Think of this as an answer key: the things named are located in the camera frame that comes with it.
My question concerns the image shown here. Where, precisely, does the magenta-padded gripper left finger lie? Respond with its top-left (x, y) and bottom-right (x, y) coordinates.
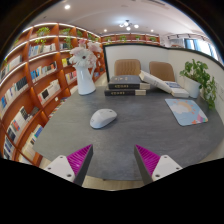
top-left (43, 143), bottom-right (94, 187)

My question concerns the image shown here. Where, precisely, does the white jug vase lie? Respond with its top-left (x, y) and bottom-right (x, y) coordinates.
top-left (72, 62), bottom-right (98, 96)

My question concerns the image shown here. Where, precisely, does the tan upholstered chair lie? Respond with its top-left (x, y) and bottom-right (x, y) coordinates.
top-left (113, 58), bottom-right (142, 77)
top-left (148, 60), bottom-right (176, 83)

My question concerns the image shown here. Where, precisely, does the wooden wall shelf with plants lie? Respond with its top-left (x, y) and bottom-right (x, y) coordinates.
top-left (99, 32), bottom-right (161, 46)

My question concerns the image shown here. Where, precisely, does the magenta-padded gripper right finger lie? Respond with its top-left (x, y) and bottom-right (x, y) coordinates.
top-left (133, 144), bottom-right (184, 186)

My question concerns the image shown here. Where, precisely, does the green plant in white pot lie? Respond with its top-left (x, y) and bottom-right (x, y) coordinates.
top-left (179, 59), bottom-right (218, 111)

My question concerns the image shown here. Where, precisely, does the tall wooden bookshelf unit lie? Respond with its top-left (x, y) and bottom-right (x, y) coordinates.
top-left (0, 22), bottom-right (108, 166)

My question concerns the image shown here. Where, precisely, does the thick dark grey book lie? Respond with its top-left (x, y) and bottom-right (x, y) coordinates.
top-left (103, 87), bottom-right (148, 97)
top-left (107, 74), bottom-right (151, 90)

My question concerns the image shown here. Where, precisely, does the ceiling lamp with round bulbs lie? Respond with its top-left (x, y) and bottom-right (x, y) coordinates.
top-left (118, 19), bottom-right (140, 32)

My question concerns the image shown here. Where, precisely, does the pink and white flower bouquet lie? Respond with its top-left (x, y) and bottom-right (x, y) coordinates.
top-left (68, 39), bottom-right (104, 70)

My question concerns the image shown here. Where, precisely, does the thick white book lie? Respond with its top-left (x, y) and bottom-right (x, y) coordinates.
top-left (138, 69), bottom-right (175, 95)

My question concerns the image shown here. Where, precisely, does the window with curtains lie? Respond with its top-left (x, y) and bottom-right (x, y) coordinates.
top-left (168, 33), bottom-right (221, 62)

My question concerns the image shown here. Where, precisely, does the white computer mouse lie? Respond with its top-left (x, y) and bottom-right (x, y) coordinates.
top-left (89, 108), bottom-right (118, 130)

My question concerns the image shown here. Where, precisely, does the light blue printed mouse pad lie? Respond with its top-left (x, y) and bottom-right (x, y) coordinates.
top-left (164, 98), bottom-right (209, 127)

